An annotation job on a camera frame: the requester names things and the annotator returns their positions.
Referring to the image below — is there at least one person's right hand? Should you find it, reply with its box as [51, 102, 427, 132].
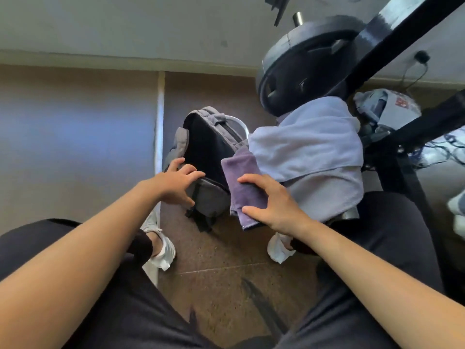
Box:
[237, 173, 310, 238]

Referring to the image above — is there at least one person's left hand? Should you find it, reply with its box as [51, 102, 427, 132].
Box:
[151, 157, 207, 208]

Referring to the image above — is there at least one grey towel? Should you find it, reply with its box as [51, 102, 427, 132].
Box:
[283, 164, 365, 224]

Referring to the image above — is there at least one grey backpack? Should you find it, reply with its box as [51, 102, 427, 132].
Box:
[162, 106, 251, 233]

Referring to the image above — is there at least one dark purple towel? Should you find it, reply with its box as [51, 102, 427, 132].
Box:
[220, 148, 271, 231]

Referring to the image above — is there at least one pale lavender towel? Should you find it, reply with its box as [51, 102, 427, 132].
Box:
[248, 96, 365, 183]

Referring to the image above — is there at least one person's right forearm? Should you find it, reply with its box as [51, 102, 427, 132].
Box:
[290, 214, 465, 349]

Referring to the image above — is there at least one person's left forearm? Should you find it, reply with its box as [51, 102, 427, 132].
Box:
[0, 177, 164, 349]

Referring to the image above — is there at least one white right shoe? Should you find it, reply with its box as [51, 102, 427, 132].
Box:
[267, 232, 297, 265]

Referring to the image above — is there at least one white shoe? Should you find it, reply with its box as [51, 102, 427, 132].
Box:
[267, 232, 297, 265]
[139, 210, 177, 272]

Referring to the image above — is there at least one pale floor divider strip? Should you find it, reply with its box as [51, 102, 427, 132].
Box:
[143, 70, 166, 287]

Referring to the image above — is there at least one white left shoe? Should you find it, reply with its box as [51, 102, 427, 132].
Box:
[139, 210, 177, 272]

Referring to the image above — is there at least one black weight plate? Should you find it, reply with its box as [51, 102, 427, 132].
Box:
[255, 14, 368, 117]

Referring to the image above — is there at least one white printed bag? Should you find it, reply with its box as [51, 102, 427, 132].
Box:
[354, 88, 422, 133]

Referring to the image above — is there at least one black open window sash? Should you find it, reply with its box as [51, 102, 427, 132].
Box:
[264, 0, 291, 27]

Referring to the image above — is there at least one silver round ring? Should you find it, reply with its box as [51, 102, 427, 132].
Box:
[224, 115, 250, 139]

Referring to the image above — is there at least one black weight machine frame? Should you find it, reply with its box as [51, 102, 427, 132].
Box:
[341, 0, 465, 299]

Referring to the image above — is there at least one pile of cables and bags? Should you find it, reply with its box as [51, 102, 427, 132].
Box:
[410, 127, 465, 170]

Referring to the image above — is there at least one black charger with cable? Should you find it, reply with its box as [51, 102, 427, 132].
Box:
[401, 50, 431, 88]

